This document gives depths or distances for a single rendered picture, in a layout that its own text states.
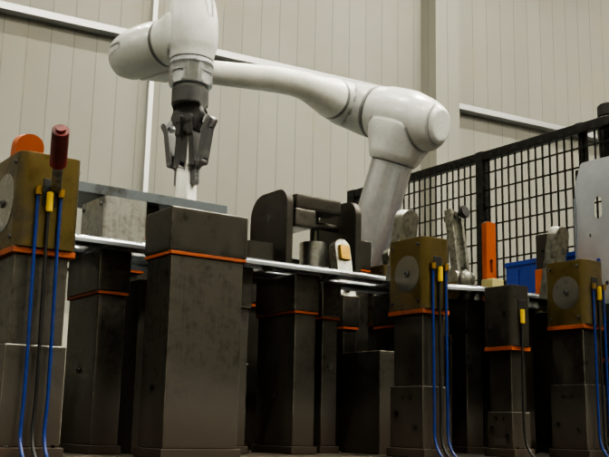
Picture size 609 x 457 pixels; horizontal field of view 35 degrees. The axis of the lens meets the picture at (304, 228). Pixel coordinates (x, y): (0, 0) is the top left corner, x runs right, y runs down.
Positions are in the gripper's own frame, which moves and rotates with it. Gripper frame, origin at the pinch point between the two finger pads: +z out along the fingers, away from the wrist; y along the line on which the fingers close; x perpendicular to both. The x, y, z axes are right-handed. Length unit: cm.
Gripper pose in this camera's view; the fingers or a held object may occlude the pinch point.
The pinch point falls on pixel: (186, 186)
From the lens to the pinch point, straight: 193.0
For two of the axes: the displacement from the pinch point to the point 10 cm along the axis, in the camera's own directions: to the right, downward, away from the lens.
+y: 8.4, -0.9, -5.3
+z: -0.2, 9.8, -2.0
